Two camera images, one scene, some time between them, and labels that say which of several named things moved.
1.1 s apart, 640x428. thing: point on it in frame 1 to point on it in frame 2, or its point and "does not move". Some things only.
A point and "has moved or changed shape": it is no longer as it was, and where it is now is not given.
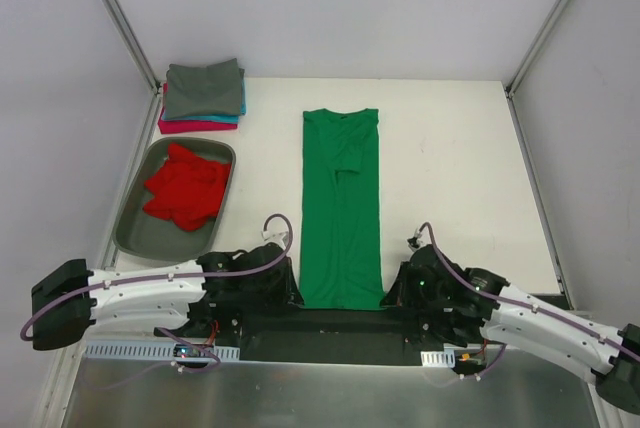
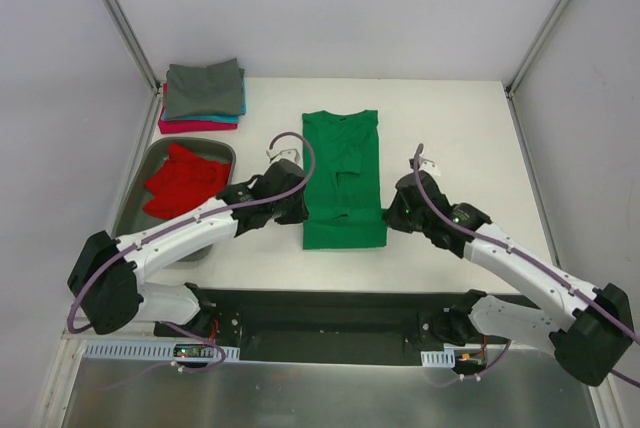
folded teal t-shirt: x=223 y=118 does not move
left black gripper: x=288 y=282 to x=292 y=212
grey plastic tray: x=138 y=232 does not move
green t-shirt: x=341 y=243 has moved or changed shape
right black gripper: x=397 y=288 to x=396 y=215
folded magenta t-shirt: x=187 y=126 does not move
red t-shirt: x=187 y=188 does not move
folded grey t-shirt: x=196 y=90 does not move
